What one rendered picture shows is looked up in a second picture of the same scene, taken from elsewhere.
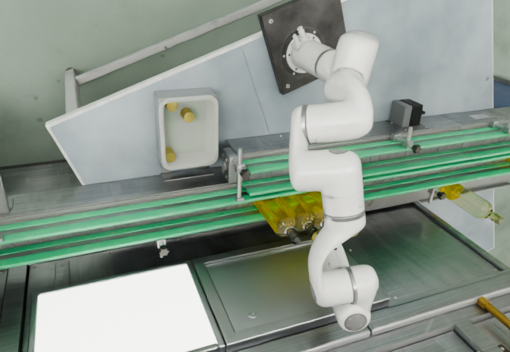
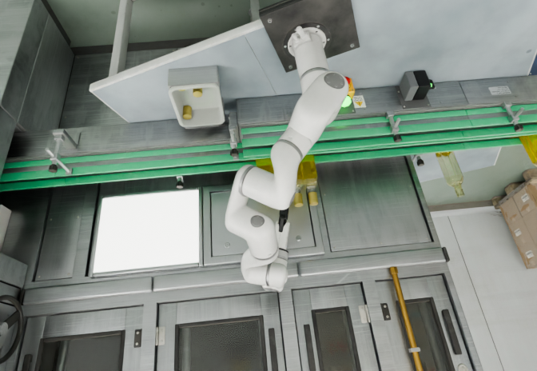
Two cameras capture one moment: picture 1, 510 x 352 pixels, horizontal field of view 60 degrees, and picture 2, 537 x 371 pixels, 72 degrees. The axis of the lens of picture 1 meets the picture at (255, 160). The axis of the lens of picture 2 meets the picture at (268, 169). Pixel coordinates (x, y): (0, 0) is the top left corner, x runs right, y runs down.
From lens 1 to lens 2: 80 cm
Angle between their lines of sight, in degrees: 37
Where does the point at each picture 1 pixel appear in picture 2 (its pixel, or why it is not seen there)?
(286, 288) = not seen: hidden behind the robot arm
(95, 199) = (133, 143)
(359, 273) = (272, 274)
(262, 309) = (236, 241)
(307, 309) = not seen: hidden behind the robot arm
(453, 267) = (395, 229)
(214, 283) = (212, 211)
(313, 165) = (236, 228)
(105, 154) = (139, 106)
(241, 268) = not seen: hidden behind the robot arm
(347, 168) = (256, 239)
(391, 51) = (411, 32)
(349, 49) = (299, 121)
